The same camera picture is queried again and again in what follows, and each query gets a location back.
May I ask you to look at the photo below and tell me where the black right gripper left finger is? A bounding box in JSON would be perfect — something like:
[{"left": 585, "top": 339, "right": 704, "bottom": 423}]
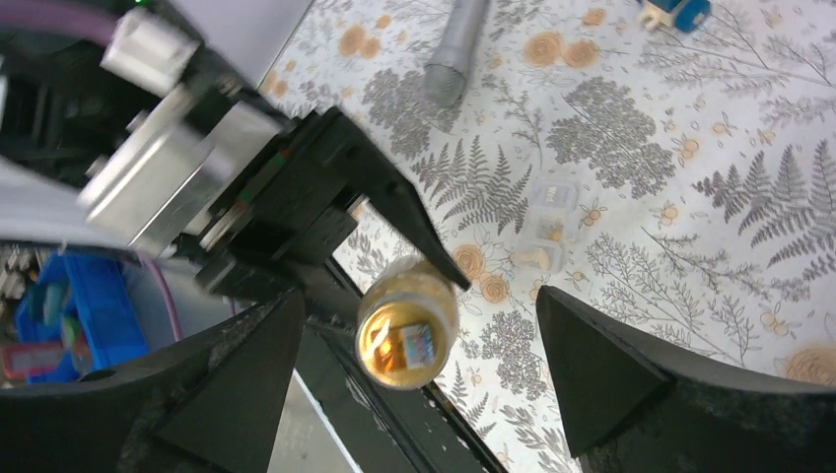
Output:
[{"left": 1, "top": 291, "right": 306, "bottom": 472}]

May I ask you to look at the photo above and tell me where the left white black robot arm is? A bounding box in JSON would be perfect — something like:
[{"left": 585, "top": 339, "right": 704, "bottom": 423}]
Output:
[{"left": 1, "top": 1, "right": 470, "bottom": 301}]

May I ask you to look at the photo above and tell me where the grey handheld microphone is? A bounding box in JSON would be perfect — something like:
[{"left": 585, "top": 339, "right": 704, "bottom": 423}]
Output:
[{"left": 423, "top": 0, "right": 489, "bottom": 107}]

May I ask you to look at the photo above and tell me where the clear weekly pill organizer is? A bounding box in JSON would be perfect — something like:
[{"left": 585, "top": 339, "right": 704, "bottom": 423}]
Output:
[{"left": 511, "top": 179, "right": 579, "bottom": 274}]

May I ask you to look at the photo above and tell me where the blue plastic storage bin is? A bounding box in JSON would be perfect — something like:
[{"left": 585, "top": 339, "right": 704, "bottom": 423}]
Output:
[{"left": 15, "top": 253, "right": 150, "bottom": 384}]

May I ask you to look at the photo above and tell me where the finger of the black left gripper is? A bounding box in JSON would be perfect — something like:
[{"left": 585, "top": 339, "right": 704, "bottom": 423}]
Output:
[{"left": 313, "top": 107, "right": 471, "bottom": 291}]

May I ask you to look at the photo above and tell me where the floral patterned table mat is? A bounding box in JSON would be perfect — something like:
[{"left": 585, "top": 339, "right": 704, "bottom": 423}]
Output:
[{"left": 261, "top": 1, "right": 835, "bottom": 472}]

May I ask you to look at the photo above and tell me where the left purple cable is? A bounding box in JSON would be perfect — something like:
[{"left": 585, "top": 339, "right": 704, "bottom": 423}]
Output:
[{"left": 0, "top": 0, "right": 187, "bottom": 344}]

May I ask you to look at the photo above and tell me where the blue yellow toy block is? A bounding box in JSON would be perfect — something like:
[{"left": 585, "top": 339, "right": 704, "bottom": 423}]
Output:
[{"left": 638, "top": 0, "right": 712, "bottom": 33}]

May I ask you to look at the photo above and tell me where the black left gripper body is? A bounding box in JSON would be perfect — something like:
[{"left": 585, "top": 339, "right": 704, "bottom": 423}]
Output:
[{"left": 177, "top": 107, "right": 361, "bottom": 301}]

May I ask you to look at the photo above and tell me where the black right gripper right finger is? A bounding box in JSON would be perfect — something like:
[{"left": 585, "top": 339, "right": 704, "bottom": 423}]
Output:
[{"left": 536, "top": 286, "right": 835, "bottom": 472}]

